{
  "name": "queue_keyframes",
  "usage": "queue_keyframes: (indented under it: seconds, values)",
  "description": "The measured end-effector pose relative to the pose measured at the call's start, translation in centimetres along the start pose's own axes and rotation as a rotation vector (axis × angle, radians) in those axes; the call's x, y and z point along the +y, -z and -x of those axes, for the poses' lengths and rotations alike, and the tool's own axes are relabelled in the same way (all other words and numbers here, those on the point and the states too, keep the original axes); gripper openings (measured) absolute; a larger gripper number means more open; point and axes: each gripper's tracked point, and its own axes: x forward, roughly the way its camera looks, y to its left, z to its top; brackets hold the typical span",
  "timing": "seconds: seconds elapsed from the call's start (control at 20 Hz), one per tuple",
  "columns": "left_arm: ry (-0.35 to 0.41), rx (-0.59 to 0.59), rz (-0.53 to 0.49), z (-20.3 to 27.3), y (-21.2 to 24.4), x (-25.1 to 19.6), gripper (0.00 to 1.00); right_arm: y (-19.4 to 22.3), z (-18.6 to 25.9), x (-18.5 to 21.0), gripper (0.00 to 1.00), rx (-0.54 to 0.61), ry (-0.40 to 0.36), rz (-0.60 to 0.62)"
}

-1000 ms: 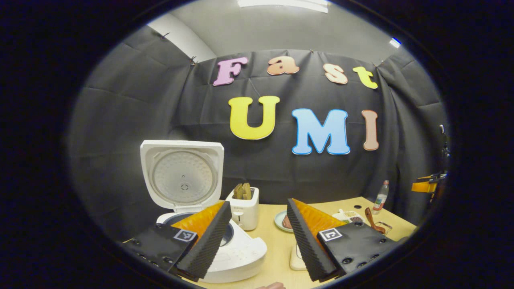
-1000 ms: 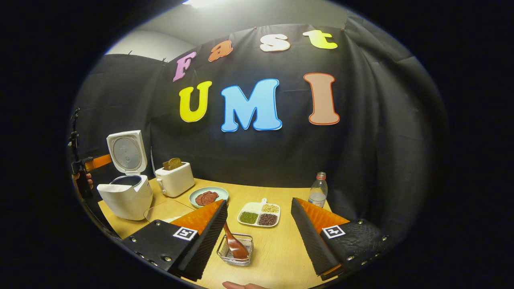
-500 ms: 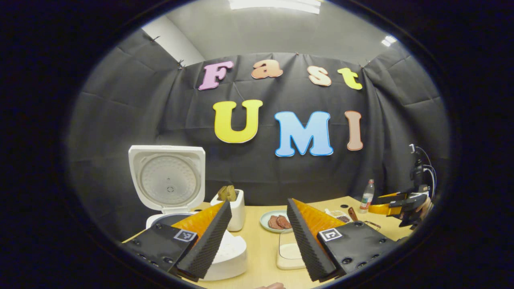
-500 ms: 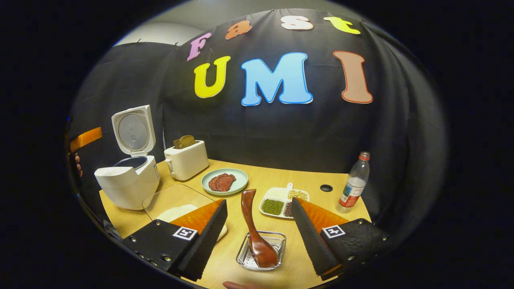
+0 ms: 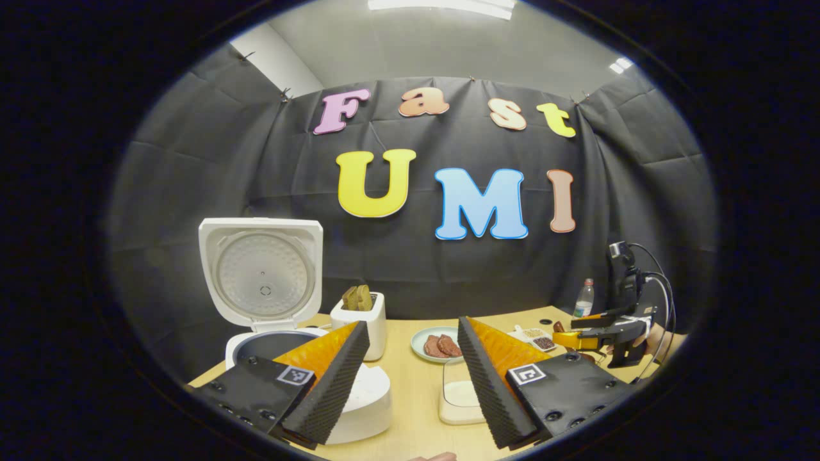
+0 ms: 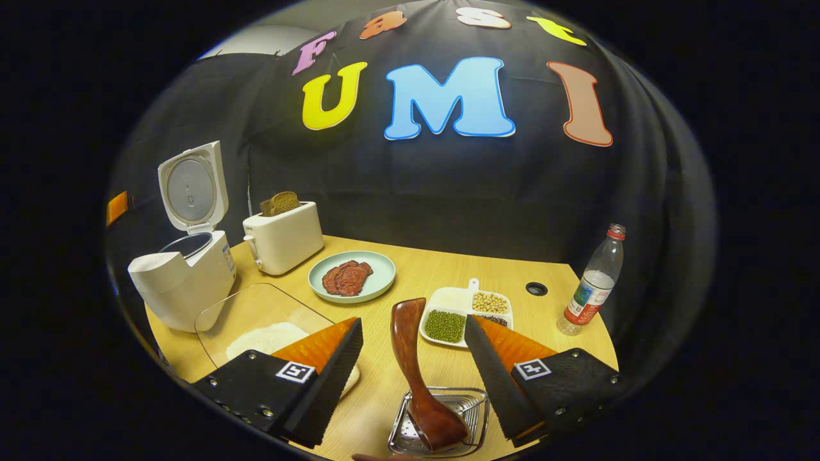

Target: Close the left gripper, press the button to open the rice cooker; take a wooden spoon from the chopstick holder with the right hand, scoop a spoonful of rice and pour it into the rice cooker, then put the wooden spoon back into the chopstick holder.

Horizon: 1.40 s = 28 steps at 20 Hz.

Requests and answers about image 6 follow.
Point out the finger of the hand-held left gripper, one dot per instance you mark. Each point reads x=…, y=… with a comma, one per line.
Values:
x=117, y=208

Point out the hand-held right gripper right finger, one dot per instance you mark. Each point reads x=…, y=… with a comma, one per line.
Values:
x=493, y=378

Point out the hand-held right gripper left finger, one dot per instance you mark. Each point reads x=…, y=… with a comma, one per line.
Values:
x=330, y=384

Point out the metal mesh chopstick holder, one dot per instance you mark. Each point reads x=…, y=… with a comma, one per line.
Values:
x=471, y=410

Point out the brown wooden spoon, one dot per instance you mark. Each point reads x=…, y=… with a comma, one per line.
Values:
x=413, y=358

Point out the white rice cooker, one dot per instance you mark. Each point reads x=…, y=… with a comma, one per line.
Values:
x=192, y=288

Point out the dark red beans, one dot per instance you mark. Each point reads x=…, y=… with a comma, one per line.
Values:
x=496, y=319

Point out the green mung beans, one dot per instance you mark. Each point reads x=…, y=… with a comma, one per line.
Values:
x=444, y=326

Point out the yellow soybeans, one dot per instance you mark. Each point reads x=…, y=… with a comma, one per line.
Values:
x=490, y=302

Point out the white divided dish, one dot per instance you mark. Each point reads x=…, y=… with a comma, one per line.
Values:
x=448, y=299

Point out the sliced red meat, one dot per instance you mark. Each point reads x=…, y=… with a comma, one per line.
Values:
x=346, y=278

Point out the clear glass dish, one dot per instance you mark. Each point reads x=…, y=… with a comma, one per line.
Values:
x=243, y=307

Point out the light green plate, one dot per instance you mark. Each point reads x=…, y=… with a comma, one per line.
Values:
x=378, y=269

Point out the clear plastic water bottle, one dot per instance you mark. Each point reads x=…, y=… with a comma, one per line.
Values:
x=592, y=288

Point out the white toaster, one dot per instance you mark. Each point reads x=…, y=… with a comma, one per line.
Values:
x=288, y=240

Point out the black backdrop cloth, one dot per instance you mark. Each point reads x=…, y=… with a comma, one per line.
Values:
x=448, y=192

